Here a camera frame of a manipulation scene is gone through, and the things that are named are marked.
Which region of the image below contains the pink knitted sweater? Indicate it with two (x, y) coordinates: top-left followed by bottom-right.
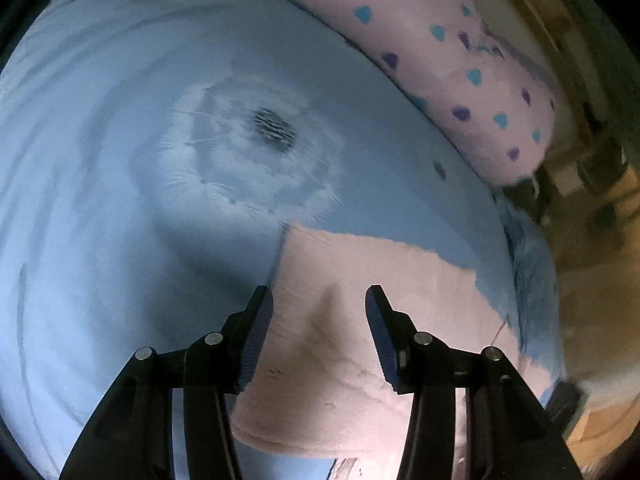
(231, 224), (553, 479)

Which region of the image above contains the dark patterned cloth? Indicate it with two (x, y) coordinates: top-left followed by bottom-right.
(502, 177), (544, 223)

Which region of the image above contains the light blue dandelion bedsheet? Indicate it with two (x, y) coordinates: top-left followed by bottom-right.
(1, 0), (563, 479)

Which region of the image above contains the pink heart-patterned pillow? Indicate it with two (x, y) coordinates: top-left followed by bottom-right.
(294, 0), (555, 186)

